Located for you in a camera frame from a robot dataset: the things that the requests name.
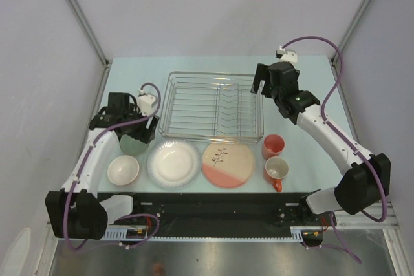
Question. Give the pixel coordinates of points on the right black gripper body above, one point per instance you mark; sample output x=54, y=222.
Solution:
x=268, y=90

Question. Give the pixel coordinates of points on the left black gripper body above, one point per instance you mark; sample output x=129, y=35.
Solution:
x=137, y=130

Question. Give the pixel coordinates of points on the green ceramic bowl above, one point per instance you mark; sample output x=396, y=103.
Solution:
x=131, y=146

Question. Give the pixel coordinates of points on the white scalloped plate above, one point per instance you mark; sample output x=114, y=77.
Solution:
x=174, y=164

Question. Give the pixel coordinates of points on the white bowl orange outside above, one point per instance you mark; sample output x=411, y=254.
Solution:
x=123, y=170

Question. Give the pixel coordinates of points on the metal wire dish rack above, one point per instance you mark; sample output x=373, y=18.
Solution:
x=212, y=107

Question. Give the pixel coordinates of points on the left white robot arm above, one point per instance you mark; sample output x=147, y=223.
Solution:
x=127, y=122

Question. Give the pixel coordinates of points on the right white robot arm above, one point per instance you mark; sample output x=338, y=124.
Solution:
x=365, y=175

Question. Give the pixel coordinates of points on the coral pink cup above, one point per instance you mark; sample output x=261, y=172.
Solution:
x=273, y=145

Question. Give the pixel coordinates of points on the orange mug white inside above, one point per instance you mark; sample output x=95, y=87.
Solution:
x=275, y=170

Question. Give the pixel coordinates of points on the pink beige leaf plate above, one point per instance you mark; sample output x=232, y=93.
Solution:
x=228, y=166

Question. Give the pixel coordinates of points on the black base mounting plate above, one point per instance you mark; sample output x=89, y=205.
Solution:
x=234, y=215

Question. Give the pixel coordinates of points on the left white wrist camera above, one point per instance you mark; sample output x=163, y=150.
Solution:
x=146, y=102

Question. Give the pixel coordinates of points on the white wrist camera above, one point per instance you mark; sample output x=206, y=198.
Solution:
x=286, y=55
x=146, y=102

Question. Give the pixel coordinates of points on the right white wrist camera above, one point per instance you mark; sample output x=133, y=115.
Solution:
x=286, y=55

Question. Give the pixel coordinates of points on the right aluminium frame post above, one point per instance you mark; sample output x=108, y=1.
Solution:
x=357, y=18

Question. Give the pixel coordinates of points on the aluminium frame post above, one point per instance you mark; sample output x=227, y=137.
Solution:
x=357, y=18
x=87, y=29

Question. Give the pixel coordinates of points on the left aluminium frame post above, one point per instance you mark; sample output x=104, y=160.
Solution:
x=87, y=29

